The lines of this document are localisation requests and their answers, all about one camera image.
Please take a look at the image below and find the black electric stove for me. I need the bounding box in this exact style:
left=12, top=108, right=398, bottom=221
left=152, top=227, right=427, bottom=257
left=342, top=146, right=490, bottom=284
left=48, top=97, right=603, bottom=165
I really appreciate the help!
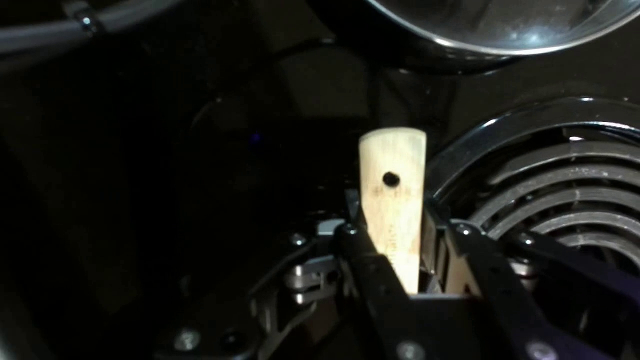
left=0, top=0, right=640, bottom=360

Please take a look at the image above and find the coil burner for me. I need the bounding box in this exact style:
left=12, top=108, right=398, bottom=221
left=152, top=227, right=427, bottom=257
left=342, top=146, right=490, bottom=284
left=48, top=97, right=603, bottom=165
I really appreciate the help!
left=429, top=97, right=640, bottom=267

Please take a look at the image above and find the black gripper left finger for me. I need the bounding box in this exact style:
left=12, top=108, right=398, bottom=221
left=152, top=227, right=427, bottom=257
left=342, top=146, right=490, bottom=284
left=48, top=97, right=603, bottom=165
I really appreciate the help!
left=333, top=221, right=427, bottom=360

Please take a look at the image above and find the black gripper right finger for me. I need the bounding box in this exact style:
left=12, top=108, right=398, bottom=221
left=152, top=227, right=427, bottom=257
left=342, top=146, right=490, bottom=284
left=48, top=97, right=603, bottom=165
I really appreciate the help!
left=446, top=221, right=611, bottom=360

